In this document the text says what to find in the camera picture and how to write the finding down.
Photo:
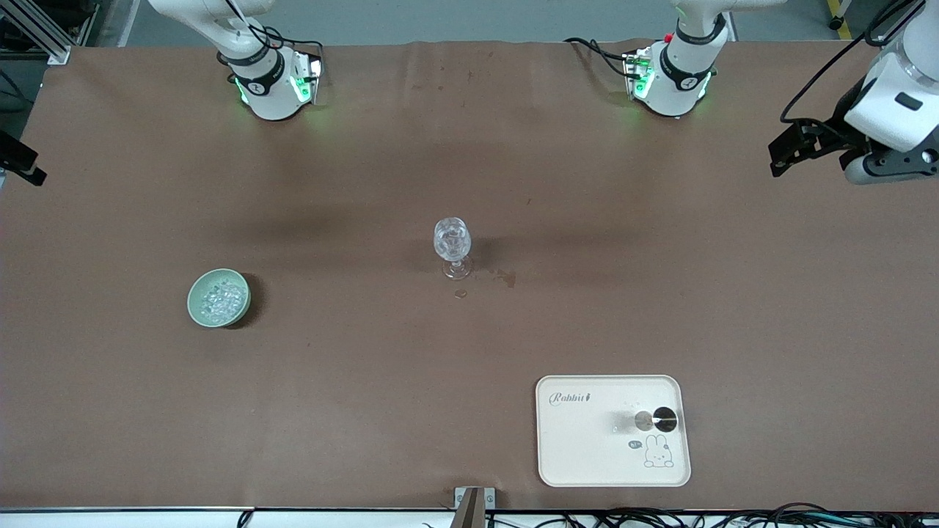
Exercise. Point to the green ceramic bowl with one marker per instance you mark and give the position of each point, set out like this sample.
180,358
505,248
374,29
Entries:
196,312

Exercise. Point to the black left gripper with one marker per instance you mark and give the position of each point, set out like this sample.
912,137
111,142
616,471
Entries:
834,131

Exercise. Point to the aluminium profile post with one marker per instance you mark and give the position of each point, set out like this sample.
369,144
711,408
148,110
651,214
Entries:
469,510

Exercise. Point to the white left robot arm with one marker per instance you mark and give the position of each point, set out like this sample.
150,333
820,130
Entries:
682,66

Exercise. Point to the brown table cover mat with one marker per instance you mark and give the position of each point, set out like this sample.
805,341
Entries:
367,403

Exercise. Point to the silver metal jigger cup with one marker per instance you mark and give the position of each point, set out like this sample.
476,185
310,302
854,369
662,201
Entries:
656,419

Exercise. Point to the aluminium frame beam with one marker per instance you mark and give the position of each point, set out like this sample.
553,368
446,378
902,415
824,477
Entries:
51,33

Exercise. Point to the clear stemmed wine glass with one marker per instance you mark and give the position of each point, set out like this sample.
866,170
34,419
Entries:
451,246

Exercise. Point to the cream rabbit print tray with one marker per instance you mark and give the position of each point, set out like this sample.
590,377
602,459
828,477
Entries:
587,455

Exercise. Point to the clear ice cubes pile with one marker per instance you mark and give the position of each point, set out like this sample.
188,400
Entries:
222,299

